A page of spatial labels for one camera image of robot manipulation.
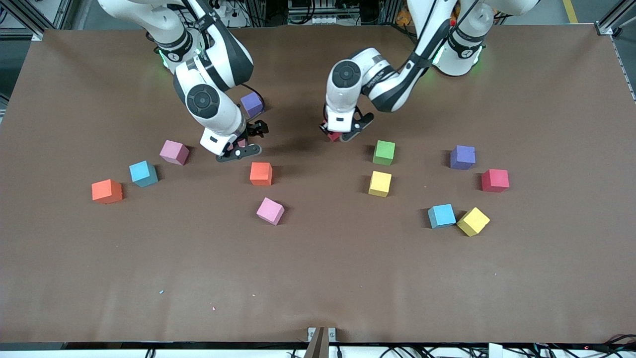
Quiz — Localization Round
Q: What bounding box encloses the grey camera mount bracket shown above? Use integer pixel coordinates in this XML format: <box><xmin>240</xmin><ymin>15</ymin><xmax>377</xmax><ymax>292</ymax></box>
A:
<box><xmin>307</xmin><ymin>327</ymin><xmax>337</xmax><ymax>358</ymax></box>

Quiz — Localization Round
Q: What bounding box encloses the blue foam cube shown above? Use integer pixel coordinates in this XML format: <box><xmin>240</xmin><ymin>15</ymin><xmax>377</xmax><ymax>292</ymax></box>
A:
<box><xmin>129</xmin><ymin>160</ymin><xmax>159</xmax><ymax>188</ymax></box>
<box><xmin>428</xmin><ymin>204</ymin><xmax>457</xmax><ymax>229</ymax></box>

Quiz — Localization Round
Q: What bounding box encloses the orange foam cube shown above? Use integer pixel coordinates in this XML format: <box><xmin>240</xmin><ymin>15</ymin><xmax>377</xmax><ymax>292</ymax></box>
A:
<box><xmin>249</xmin><ymin>162</ymin><xmax>273</xmax><ymax>186</ymax></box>
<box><xmin>91</xmin><ymin>179</ymin><xmax>123</xmax><ymax>205</ymax></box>

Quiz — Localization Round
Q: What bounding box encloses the purple foam cube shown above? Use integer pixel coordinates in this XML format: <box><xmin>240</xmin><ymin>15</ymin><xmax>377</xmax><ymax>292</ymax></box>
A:
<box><xmin>450</xmin><ymin>145</ymin><xmax>476</xmax><ymax>171</ymax></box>
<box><xmin>241</xmin><ymin>92</ymin><xmax>265</xmax><ymax>119</ymax></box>

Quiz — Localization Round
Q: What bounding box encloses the black equipment rack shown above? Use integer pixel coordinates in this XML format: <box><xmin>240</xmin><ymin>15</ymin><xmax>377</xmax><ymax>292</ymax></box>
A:
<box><xmin>286</xmin><ymin>0</ymin><xmax>394</xmax><ymax>26</ymax></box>

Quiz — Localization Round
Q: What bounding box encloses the aluminium frame profile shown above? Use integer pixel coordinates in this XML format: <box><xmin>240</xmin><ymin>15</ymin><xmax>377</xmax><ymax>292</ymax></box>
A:
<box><xmin>596</xmin><ymin>0</ymin><xmax>636</xmax><ymax>38</ymax></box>
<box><xmin>0</xmin><ymin>0</ymin><xmax>75</xmax><ymax>41</ymax></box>

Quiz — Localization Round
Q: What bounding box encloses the green foam cube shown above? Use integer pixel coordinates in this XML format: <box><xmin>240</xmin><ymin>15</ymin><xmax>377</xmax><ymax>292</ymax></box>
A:
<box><xmin>373</xmin><ymin>140</ymin><xmax>396</xmax><ymax>166</ymax></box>

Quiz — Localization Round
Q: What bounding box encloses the large white power strip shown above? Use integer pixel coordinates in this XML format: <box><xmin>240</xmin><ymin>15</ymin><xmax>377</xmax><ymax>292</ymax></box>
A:
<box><xmin>211</xmin><ymin>0</ymin><xmax>249</xmax><ymax>28</ymax></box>

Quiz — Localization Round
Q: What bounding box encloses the yellow foam cube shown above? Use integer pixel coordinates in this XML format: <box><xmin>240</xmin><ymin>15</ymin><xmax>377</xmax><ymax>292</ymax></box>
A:
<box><xmin>457</xmin><ymin>207</ymin><xmax>490</xmax><ymax>237</ymax></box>
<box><xmin>368</xmin><ymin>171</ymin><xmax>392</xmax><ymax>198</ymax></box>

